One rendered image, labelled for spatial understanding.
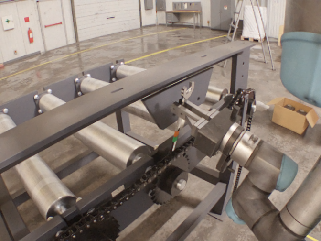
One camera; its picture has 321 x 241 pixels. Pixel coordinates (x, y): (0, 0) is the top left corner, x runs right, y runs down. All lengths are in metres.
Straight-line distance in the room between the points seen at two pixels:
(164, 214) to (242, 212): 1.16
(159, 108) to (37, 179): 0.41
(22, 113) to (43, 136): 1.05
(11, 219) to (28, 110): 0.75
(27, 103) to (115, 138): 0.76
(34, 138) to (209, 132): 0.34
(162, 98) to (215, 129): 0.18
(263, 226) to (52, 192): 0.52
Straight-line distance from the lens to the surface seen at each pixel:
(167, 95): 0.60
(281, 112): 2.74
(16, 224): 0.80
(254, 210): 0.49
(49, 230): 0.52
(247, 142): 0.48
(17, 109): 1.37
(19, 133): 0.38
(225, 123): 0.51
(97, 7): 11.14
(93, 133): 0.83
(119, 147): 0.72
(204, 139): 0.47
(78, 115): 0.37
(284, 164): 0.48
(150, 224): 1.59
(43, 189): 0.65
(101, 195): 0.54
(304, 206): 0.43
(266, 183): 0.49
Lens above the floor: 1.33
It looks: 30 degrees down
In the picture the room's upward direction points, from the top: 3 degrees counter-clockwise
